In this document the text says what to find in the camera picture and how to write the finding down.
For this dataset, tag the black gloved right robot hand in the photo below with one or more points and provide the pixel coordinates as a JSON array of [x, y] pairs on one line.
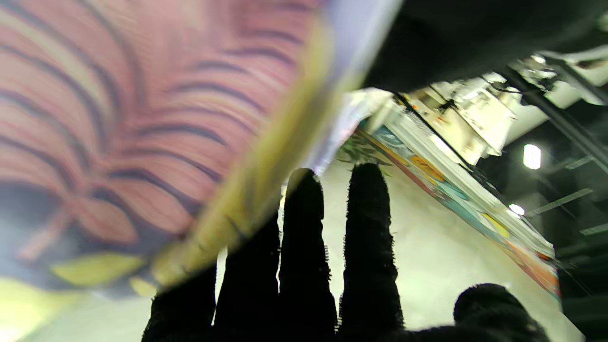
[[304, 285]]

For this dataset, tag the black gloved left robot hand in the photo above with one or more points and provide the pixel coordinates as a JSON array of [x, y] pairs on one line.
[[475, 33]]

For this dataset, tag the blue leaf print pillowcase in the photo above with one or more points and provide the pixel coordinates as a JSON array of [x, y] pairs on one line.
[[142, 118]]

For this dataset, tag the white framed panel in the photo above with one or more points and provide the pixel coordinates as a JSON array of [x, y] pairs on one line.
[[427, 142]]

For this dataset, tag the black stand pole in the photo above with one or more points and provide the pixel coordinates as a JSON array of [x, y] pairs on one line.
[[560, 118]]

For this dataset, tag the bright ceiling lamp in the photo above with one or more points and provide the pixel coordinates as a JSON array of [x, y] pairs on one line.
[[516, 210], [532, 156]]

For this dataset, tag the large green leafy plant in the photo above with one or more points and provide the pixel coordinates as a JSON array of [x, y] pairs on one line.
[[363, 152]]

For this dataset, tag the colourful painted banner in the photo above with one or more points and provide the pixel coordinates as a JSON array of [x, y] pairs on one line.
[[456, 194]]

